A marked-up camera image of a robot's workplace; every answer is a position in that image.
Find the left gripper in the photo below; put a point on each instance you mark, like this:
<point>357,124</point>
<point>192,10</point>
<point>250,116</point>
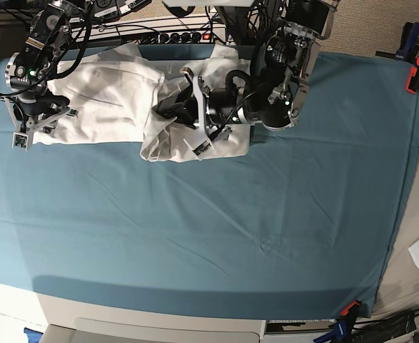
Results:
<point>217,109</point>

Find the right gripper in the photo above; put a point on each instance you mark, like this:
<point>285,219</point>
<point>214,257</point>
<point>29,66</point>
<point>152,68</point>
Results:
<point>32,113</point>

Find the white T-shirt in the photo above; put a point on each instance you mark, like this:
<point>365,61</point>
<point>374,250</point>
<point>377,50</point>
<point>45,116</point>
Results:
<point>114,93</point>

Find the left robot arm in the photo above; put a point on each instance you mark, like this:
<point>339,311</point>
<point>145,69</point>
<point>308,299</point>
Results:
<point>273,96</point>

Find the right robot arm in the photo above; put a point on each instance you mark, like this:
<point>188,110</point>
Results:
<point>29,70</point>

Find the teal table cover cloth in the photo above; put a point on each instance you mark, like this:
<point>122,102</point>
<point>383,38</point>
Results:
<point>298,228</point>

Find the beige drawer cabinet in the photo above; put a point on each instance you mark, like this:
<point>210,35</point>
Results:
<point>84,322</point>

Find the blue clamp top right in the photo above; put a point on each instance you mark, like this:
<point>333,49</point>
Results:
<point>408,48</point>

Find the orange blue clamp bottom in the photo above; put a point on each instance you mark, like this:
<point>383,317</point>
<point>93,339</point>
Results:
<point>343,327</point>

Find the power strip with red switch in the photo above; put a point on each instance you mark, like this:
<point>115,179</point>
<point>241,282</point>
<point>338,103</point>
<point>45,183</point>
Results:
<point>186,37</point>

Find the white overhead mount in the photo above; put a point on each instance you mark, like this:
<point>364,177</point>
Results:
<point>186,3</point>

